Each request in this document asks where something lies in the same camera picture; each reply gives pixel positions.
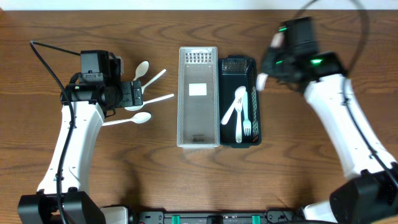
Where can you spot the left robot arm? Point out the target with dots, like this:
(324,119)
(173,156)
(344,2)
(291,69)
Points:
(63,194)

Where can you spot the white plastic spoon top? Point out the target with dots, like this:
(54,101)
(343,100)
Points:
(141,70)

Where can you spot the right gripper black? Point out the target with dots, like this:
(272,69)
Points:
(264,68)

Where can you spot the pink-white plastic fork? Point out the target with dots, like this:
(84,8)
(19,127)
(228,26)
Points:
(262,81)

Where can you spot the mint green plastic fork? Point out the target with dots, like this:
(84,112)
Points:
(247,126)

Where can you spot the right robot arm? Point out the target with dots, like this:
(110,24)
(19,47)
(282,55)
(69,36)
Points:
(370,193)

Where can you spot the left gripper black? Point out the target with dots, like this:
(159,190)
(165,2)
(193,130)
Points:
(137,93)

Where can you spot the white plastic spoon bottom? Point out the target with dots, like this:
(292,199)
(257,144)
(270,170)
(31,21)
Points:
(138,118)

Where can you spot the white plastic spoon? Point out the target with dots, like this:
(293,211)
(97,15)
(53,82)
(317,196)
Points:
(138,118)
(135,108)
(152,80)
(141,70)

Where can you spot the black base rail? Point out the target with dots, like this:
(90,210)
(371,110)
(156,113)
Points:
(217,217)

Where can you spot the black plastic mesh basket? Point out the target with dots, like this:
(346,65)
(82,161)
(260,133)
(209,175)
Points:
(235,71)

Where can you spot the cream plastic fork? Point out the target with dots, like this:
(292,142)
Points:
(238,131)

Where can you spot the clear plastic mesh basket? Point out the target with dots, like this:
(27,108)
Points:
(198,117)

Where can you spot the pink-white plastic spoon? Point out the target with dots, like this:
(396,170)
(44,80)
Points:
(238,94)

